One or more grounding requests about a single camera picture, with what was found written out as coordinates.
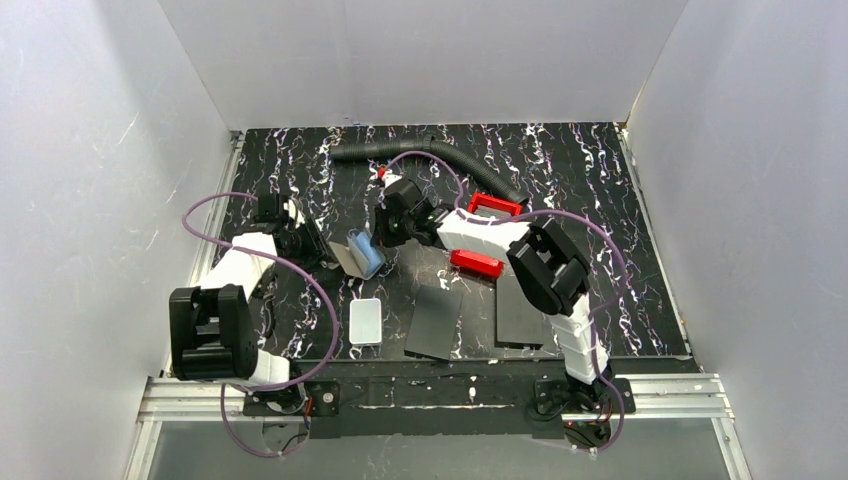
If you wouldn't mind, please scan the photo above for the red plastic tray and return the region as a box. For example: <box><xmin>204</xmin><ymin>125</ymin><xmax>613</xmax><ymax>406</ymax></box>
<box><xmin>450</xmin><ymin>193</ymin><xmax>523</xmax><ymax>280</ymax></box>

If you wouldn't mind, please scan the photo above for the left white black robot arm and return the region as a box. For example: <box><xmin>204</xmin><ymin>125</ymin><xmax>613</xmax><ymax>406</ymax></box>
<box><xmin>169</xmin><ymin>194</ymin><xmax>340</xmax><ymax>392</ymax></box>

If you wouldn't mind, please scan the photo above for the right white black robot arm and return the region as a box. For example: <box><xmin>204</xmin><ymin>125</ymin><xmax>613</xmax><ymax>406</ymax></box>
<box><xmin>374</xmin><ymin>175</ymin><xmax>608</xmax><ymax>385</ymax></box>

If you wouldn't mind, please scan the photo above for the black card left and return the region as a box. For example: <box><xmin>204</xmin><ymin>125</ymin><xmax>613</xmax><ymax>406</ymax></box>
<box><xmin>404</xmin><ymin>285</ymin><xmax>463</xmax><ymax>361</ymax></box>

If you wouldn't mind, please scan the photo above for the black card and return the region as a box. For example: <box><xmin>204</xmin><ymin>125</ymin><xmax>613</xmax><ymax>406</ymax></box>
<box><xmin>495</xmin><ymin>270</ymin><xmax>544</xmax><ymax>349</ymax></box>
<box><xmin>404</xmin><ymin>285</ymin><xmax>463</xmax><ymax>361</ymax></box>

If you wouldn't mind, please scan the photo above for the black card right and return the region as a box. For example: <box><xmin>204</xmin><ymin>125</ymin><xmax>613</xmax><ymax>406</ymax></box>
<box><xmin>495</xmin><ymin>270</ymin><xmax>544</xmax><ymax>349</ymax></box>

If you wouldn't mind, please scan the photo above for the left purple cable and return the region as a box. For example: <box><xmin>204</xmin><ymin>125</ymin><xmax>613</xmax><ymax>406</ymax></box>
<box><xmin>181</xmin><ymin>192</ymin><xmax>342</xmax><ymax>460</ymax></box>

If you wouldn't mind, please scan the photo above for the purple cable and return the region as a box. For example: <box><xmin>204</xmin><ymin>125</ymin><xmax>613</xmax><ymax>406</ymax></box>
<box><xmin>384</xmin><ymin>150</ymin><xmax>631</xmax><ymax>455</ymax></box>
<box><xmin>181</xmin><ymin>192</ymin><xmax>342</xmax><ymax>460</ymax></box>

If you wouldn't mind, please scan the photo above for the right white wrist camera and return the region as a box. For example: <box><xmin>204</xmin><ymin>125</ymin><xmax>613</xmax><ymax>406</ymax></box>
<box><xmin>375</xmin><ymin>166</ymin><xmax>403</xmax><ymax>188</ymax></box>

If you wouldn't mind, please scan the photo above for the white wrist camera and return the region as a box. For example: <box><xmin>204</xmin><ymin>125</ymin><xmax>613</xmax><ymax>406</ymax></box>
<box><xmin>285</xmin><ymin>199</ymin><xmax>306</xmax><ymax>228</ymax></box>
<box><xmin>375</xmin><ymin>166</ymin><xmax>403</xmax><ymax>188</ymax></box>

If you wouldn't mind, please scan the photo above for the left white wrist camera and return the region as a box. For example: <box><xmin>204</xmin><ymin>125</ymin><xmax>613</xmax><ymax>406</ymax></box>
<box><xmin>285</xmin><ymin>199</ymin><xmax>306</xmax><ymax>228</ymax></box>

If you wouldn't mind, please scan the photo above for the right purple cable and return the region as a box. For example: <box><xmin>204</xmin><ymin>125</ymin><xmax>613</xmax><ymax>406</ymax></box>
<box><xmin>384</xmin><ymin>150</ymin><xmax>631</xmax><ymax>455</ymax></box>

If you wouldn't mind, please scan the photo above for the black corrugated hose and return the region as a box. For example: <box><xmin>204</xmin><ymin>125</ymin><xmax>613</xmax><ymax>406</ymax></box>
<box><xmin>329</xmin><ymin>135</ymin><xmax>530</xmax><ymax>207</ymax></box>

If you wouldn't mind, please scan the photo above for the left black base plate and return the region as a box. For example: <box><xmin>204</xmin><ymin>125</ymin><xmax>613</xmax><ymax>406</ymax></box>
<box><xmin>242</xmin><ymin>381</ymin><xmax>341</xmax><ymax>418</ymax></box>

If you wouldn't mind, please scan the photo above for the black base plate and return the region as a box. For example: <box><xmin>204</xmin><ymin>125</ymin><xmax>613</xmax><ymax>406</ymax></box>
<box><xmin>242</xmin><ymin>381</ymin><xmax>341</xmax><ymax>418</ymax></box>
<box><xmin>528</xmin><ymin>377</ymin><xmax>636</xmax><ymax>420</ymax></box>

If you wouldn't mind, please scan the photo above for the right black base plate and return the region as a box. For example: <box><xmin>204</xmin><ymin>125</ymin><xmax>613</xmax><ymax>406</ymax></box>
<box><xmin>528</xmin><ymin>377</ymin><xmax>636</xmax><ymax>420</ymax></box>

